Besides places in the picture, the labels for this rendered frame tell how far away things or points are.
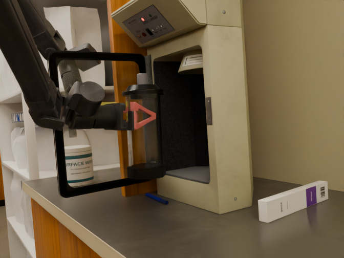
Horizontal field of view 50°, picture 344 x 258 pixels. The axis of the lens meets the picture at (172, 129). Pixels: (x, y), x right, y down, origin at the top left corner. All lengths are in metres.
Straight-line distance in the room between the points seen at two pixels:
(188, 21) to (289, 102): 0.53
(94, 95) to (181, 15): 0.30
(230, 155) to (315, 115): 0.39
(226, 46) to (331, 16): 0.39
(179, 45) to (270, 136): 0.53
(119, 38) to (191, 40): 0.31
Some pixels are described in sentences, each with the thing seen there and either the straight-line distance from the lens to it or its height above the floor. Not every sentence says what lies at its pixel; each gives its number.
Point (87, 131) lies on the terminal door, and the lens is 1.07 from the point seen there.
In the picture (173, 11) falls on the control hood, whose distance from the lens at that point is 0.95.
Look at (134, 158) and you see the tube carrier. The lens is 0.95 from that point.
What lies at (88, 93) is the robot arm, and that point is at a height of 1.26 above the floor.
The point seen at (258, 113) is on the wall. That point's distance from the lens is 1.42.
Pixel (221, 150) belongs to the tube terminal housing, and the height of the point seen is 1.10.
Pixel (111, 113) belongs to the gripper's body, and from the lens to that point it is 0.90.
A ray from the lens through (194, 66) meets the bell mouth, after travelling 1.02.
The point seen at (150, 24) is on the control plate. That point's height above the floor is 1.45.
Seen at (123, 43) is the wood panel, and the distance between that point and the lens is 1.23.
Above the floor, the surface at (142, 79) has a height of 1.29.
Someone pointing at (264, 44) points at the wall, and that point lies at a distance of 1.40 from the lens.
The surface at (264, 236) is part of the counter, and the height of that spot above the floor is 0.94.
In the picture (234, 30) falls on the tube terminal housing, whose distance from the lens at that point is 0.99.
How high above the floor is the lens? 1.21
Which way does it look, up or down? 3 degrees down
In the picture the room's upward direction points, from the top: 4 degrees counter-clockwise
